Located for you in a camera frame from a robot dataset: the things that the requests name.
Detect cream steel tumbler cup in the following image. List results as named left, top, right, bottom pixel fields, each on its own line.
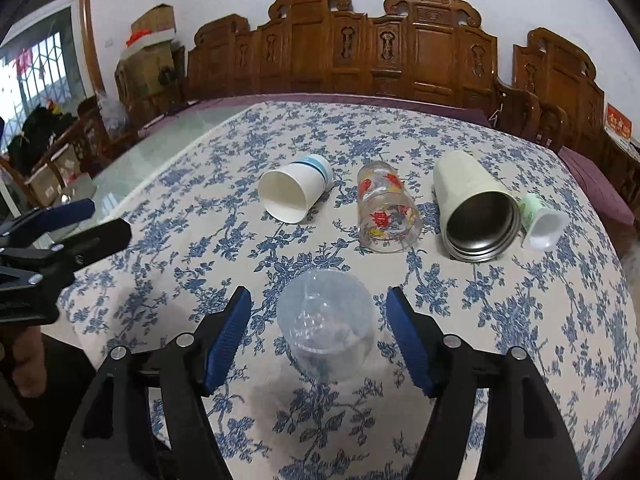
left=432, top=149, right=521, bottom=263

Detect open cardboard box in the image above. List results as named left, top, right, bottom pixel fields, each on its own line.
left=125, top=4, right=177, bottom=50

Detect clear plastic bag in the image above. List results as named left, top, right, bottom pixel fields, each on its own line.
left=96, top=91, right=132, bottom=142

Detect white paper cup blue stripes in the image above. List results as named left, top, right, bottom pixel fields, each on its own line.
left=258, top=154, right=334, bottom=224

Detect purple seat cushion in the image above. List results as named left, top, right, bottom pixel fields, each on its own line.
left=145, top=92, right=493, bottom=129
left=557, top=146, right=637, bottom=227

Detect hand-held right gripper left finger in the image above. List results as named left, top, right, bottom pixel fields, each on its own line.
left=54, top=286, right=252, bottom=480

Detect cardboard box on floor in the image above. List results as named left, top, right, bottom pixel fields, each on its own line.
left=24, top=144, right=83, bottom=207

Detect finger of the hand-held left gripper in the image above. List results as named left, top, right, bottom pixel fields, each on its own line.
left=0, top=217, right=132, bottom=292
left=0, top=198, right=96, bottom=240

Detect glass top table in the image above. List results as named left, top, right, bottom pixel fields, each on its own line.
left=89, top=105, right=253, bottom=197

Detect person's left hand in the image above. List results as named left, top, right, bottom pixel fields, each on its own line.
left=0, top=327, right=49, bottom=397

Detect large brown cardboard box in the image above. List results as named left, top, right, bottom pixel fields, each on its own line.
left=115, top=44, right=177, bottom=103

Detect dark cloth pile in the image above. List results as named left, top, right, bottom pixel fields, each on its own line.
left=6, top=104, right=78, bottom=163

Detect red printed box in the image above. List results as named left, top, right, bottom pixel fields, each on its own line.
left=602, top=102, right=637, bottom=142

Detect blue floral tablecloth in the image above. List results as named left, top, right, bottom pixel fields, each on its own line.
left=56, top=101, right=634, bottom=480

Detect carved wooden sofa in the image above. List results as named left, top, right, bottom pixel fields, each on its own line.
left=184, top=0, right=501, bottom=111

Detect clear plastic cup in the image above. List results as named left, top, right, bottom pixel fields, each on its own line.
left=276, top=268, right=377, bottom=385

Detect flower print drinking glass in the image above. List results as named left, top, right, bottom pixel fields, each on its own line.
left=356, top=161, right=424, bottom=254

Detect carved wooden armchair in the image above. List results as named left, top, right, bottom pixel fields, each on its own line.
left=494, top=27, right=607, bottom=156

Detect small green white cup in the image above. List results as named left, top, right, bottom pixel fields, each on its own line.
left=518, top=194, right=569, bottom=251

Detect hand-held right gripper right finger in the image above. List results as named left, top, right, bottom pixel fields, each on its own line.
left=385, top=286, right=584, bottom=480

